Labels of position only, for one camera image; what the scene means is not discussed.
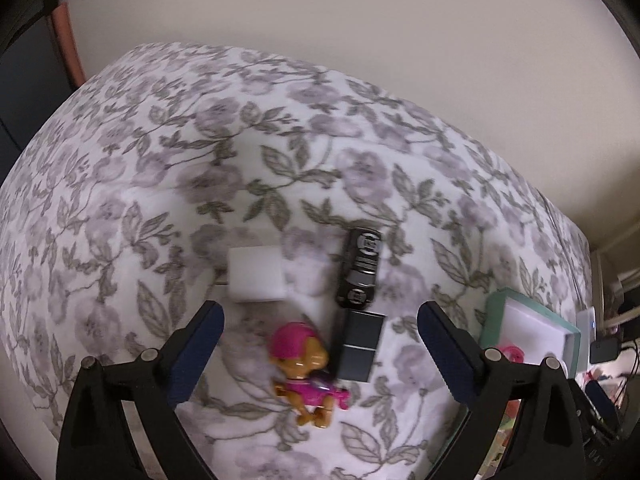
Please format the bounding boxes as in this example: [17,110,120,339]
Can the dark grey box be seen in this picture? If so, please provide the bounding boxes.
[330,308,387,383]

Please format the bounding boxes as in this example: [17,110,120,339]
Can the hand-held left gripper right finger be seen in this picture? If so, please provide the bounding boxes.
[417,301,586,480]

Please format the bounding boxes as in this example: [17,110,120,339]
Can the pink ring strap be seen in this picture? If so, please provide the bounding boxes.
[495,342,526,363]

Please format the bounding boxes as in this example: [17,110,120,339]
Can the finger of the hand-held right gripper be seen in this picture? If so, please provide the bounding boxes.
[582,380,623,461]

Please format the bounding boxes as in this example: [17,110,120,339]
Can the black toy car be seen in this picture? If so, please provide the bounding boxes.
[336,227,383,309]

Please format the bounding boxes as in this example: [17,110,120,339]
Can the white plug-in device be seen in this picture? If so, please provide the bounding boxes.
[575,306,598,348]

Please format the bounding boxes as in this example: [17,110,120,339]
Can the white charger block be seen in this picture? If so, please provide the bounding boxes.
[227,245,288,305]

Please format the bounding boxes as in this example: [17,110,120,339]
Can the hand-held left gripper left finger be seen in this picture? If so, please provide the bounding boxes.
[55,300,226,480]

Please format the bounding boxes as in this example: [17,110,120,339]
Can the toy dog with pink cap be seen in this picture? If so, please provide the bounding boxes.
[268,322,349,430]

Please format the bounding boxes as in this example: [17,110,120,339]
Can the teal storage box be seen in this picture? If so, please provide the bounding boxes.
[432,287,583,480]

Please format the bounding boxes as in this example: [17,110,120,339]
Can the dark cabinet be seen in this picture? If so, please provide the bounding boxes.
[0,5,76,156]

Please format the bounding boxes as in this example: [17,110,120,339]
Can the black power adapter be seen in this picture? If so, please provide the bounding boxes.
[590,337,623,365]

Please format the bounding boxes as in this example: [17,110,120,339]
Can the floral printed blanket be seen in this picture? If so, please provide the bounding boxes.
[0,42,593,480]

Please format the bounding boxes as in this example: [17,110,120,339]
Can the orange brown trim strip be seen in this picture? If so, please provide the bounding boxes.
[50,2,86,86]

